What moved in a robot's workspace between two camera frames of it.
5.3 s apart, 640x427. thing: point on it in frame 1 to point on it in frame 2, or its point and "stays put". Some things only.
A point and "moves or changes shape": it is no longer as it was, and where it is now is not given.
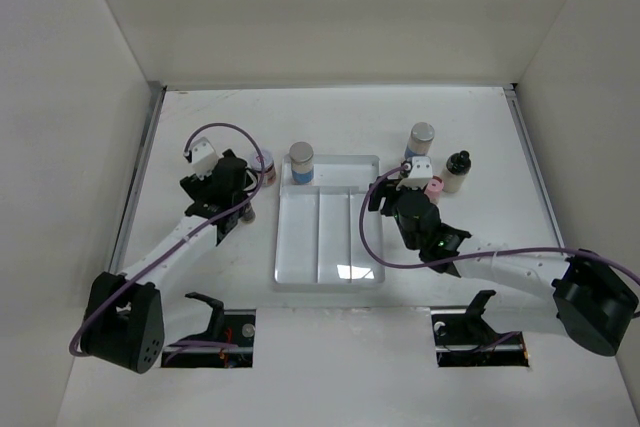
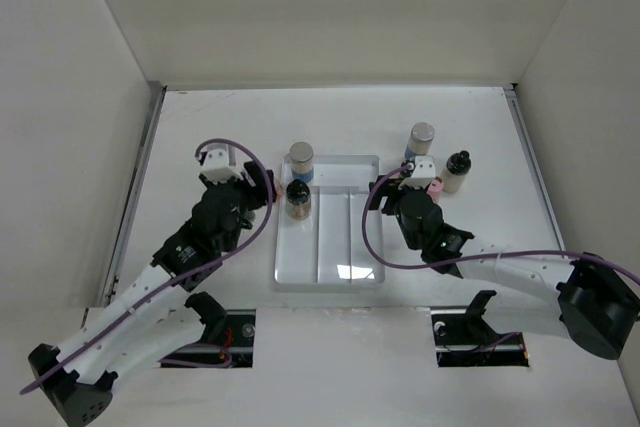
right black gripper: [383, 188] stays put
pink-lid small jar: [434, 188] stays put
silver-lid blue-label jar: [420, 139] stays put
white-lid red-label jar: [269, 172] moves or changes shape
